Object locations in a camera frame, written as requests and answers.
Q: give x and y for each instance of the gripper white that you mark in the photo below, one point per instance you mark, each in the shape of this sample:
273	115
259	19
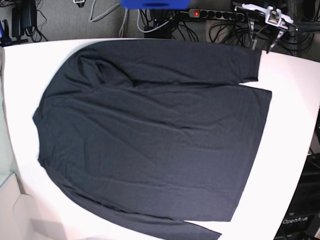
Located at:
270	16
79	1

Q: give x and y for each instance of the dark navy long-sleeve T-shirt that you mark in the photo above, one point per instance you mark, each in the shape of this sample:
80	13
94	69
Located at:
154	135

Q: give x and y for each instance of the black power strip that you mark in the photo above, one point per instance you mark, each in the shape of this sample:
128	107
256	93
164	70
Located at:
216	15

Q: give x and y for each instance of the black device on stand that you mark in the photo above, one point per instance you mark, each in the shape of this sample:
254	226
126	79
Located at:
23	18

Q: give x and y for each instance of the blue plastic box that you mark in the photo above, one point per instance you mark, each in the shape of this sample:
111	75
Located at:
155	4

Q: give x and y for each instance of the black OpenArm control box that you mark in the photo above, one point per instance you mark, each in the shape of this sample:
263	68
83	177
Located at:
302	219

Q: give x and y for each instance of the metal shelf frame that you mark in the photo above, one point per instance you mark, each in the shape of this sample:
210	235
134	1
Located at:
306	20

